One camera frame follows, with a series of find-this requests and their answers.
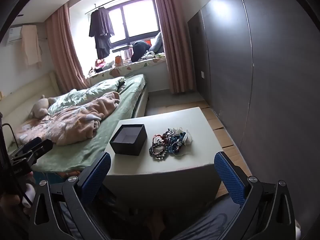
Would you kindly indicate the hanging dark clothes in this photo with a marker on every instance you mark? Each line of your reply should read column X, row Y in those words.
column 101, row 22

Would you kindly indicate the green floral duvet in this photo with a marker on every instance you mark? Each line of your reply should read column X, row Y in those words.
column 100, row 90

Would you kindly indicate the white air conditioner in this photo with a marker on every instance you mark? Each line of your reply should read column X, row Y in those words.
column 13, row 35

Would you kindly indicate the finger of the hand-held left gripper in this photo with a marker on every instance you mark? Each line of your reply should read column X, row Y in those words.
column 41, row 148
column 31, row 145

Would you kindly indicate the grey pillow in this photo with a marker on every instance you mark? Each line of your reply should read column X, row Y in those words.
column 157, row 42

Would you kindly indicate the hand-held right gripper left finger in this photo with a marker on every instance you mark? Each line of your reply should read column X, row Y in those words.
column 96, row 177

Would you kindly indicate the cream padded headboard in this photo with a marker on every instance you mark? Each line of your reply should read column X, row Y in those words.
column 25, row 92

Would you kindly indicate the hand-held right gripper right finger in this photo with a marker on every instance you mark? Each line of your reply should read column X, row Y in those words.
column 228, row 180

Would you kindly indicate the heap of colourful clothes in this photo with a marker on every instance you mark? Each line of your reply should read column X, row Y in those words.
column 100, row 65

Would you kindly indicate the pink curtain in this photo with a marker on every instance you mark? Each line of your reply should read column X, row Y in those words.
column 62, row 50
column 175, row 55

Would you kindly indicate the black jewelry box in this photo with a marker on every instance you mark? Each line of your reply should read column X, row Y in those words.
column 130, row 148

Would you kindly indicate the grey wardrobe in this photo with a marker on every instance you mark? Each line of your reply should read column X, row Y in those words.
column 237, row 67

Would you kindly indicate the bed with green sheet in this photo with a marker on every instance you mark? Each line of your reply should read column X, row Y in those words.
column 117, row 115

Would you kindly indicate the dark bag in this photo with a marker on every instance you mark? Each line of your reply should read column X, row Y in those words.
column 140, row 50

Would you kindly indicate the hanging beige towel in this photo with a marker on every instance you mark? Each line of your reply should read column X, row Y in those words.
column 30, row 47

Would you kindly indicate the person's left hand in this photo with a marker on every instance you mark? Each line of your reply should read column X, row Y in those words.
column 10, row 201

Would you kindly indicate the beige plush toy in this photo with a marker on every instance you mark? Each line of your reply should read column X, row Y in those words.
column 40, row 106

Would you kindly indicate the patterned window seat cushion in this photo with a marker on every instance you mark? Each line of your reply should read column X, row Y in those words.
column 140, row 66

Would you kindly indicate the dark framed window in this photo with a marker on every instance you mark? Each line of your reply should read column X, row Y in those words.
column 140, row 17

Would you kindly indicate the white leather table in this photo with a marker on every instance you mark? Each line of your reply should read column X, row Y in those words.
column 175, row 120

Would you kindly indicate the pink fleece blanket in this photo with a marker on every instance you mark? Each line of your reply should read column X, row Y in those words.
column 75, row 122

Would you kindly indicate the person's dark pants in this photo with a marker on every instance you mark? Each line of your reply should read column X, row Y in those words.
column 205, row 222

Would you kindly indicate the orange packet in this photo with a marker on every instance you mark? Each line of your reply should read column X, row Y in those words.
column 118, row 60

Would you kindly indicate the metal clothes rail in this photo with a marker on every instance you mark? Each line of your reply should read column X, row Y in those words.
column 125, row 0

